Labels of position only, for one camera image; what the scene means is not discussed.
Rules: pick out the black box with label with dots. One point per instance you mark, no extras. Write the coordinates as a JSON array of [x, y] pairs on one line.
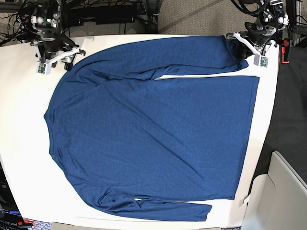
[[9, 217]]

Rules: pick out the blue long-sleeve T-shirt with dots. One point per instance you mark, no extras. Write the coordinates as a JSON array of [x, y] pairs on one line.
[[152, 129]]

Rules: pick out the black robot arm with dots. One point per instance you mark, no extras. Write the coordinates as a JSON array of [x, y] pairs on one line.
[[270, 21], [43, 18]]

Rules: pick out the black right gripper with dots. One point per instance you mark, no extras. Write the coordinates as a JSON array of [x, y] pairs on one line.
[[49, 45]]

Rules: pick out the white plastic bin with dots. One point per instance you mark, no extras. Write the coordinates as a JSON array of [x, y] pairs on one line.
[[278, 199]]

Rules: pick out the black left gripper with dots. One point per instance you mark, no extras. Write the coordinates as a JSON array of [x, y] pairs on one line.
[[256, 37]]

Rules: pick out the red clamp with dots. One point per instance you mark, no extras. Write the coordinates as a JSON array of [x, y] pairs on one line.
[[285, 51]]

